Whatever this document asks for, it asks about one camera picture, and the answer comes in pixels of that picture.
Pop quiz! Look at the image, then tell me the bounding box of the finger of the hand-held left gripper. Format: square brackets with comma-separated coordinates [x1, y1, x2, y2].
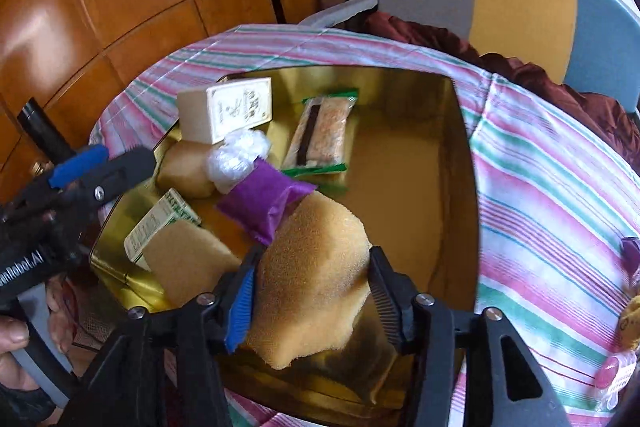
[60, 148, 157, 212]
[10, 144, 109, 218]

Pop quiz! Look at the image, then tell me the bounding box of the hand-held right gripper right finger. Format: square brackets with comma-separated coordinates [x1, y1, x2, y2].
[369, 247, 571, 427]

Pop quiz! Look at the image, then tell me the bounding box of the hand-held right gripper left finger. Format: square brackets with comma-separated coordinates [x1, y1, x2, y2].
[60, 247, 261, 427]

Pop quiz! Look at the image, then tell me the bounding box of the rectangular yellow sponge block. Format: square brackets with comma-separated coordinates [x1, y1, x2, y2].
[145, 219, 243, 305]

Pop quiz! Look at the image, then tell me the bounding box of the floppy yellow sponge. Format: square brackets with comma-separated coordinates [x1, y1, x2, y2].
[240, 202, 373, 370]

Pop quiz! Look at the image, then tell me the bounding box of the purple packet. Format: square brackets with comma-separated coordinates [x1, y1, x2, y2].
[216, 158, 317, 248]
[620, 237, 640, 278]

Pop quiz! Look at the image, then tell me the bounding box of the clear plastic bag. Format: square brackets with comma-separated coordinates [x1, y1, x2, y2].
[207, 129, 271, 195]

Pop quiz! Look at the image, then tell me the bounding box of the gold metal tin box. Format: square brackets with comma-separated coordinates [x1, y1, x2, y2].
[90, 67, 481, 418]

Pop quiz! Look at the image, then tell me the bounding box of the white soap box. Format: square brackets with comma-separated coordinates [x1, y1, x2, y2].
[177, 77, 273, 145]

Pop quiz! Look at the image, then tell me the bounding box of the snack bar packet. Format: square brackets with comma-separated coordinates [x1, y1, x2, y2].
[281, 88, 360, 175]

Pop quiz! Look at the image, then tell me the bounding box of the person's left hand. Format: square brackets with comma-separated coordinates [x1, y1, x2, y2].
[0, 277, 76, 395]

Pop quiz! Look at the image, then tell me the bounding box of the green and white carton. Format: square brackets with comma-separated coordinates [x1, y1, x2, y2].
[124, 188, 202, 265]

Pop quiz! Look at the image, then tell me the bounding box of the rounded yellow sponge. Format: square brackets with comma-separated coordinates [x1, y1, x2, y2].
[156, 139, 218, 198]

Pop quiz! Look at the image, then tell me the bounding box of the pink translucent packet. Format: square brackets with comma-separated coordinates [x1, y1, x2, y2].
[597, 349, 640, 413]

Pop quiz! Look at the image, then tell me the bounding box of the dark red blanket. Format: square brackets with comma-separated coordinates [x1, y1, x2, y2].
[364, 11, 640, 160]

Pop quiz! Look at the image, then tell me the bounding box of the black wardrobe handle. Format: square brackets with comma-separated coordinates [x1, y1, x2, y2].
[17, 99, 76, 160]

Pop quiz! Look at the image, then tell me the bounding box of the grey bed rail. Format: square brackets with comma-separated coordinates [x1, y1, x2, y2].
[299, 0, 379, 28]

